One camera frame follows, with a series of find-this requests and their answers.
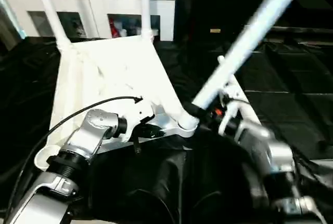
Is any white plastic table top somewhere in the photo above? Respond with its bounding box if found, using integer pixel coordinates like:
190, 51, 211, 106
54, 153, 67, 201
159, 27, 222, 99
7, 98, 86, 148
34, 34, 201, 172

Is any black table mat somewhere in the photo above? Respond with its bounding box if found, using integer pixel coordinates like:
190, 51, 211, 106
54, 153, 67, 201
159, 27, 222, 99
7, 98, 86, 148
0, 29, 333, 224

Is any black low cabinet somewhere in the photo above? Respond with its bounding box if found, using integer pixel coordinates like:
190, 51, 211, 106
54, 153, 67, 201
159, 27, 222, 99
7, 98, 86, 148
176, 0, 333, 40

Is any white glass-door cabinet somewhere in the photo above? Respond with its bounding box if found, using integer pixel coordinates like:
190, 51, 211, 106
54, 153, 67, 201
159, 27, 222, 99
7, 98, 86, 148
3, 0, 177, 43

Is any blue lit glass case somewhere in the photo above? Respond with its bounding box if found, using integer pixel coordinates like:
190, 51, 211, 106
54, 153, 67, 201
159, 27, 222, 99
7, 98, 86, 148
0, 0, 25, 38

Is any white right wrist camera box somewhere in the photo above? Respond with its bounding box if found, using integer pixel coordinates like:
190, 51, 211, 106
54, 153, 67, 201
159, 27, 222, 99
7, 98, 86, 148
217, 76, 246, 137

